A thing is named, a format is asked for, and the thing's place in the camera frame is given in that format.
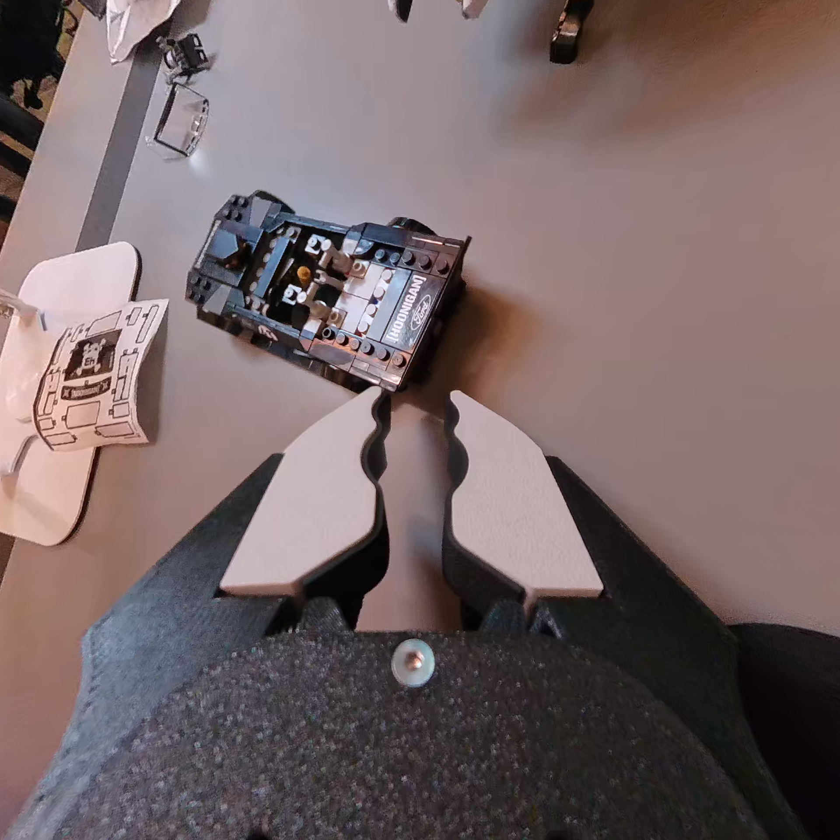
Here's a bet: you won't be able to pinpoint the clear lego windshield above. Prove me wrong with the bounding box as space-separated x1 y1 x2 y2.
143 87 212 161

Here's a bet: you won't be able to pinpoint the white tray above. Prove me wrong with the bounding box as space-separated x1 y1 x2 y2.
0 241 141 548

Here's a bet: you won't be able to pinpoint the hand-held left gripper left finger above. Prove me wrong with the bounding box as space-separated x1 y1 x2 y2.
220 389 391 598

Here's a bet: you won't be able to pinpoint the white paper bags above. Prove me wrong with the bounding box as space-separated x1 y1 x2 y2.
105 0 185 65

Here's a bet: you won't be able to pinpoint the small black lego piece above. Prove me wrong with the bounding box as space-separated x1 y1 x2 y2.
158 32 219 77

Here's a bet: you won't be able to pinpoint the black lego car model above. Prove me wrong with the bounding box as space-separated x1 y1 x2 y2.
185 191 472 393

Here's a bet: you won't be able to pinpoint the small black lego slope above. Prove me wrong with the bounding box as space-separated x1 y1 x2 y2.
549 0 594 65

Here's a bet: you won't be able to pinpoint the white sticker sheet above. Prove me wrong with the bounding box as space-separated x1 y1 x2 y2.
29 300 170 454

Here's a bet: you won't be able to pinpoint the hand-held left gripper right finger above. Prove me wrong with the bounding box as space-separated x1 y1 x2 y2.
443 390 606 628

